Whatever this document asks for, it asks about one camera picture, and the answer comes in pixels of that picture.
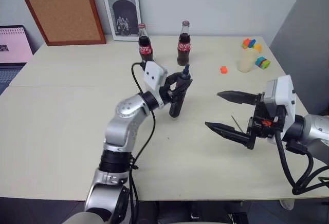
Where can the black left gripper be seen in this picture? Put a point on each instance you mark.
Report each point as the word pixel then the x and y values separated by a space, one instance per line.
pixel 165 91

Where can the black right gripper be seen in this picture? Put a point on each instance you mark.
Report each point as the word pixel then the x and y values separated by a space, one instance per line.
pixel 267 120

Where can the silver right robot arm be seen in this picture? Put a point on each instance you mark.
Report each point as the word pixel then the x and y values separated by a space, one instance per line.
pixel 316 129

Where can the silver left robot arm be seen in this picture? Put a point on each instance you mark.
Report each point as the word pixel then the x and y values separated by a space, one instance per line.
pixel 128 108

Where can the thin metal screwdriver bit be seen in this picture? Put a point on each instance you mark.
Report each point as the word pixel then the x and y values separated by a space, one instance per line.
pixel 236 122

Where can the glass cola bottle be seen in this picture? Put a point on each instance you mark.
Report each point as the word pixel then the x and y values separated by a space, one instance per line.
pixel 184 49
pixel 145 48

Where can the small orange block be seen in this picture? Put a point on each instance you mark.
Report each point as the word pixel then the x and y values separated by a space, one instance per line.
pixel 223 70

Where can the cream plastic cup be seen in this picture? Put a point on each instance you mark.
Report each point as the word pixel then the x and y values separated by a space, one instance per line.
pixel 246 62

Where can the rainbow striped toy block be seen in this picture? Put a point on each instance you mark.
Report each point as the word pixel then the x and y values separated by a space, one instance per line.
pixel 262 62

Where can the yellow toy block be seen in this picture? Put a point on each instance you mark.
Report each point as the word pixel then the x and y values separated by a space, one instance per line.
pixel 257 47

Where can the green orange blue block cluster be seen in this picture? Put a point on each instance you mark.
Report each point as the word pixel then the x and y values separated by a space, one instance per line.
pixel 248 43

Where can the graphic design book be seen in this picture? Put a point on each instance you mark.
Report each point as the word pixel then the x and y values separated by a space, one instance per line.
pixel 120 10

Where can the white table foot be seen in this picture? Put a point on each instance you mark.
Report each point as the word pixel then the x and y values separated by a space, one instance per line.
pixel 287 204

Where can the wood framed cork board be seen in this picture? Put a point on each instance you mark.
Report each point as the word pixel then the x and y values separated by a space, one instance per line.
pixel 61 8

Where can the pink desk calendar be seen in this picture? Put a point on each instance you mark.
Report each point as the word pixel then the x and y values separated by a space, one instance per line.
pixel 13 44

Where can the dark laptop keyboard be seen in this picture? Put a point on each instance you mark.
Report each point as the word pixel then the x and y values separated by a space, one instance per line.
pixel 7 76

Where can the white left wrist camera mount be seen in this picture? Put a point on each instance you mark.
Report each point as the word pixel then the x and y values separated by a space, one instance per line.
pixel 154 73

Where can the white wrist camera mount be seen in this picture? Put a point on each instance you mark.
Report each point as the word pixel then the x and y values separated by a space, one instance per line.
pixel 284 90
pixel 154 73

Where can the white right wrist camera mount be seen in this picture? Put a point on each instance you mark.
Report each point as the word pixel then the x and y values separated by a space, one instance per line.
pixel 284 90

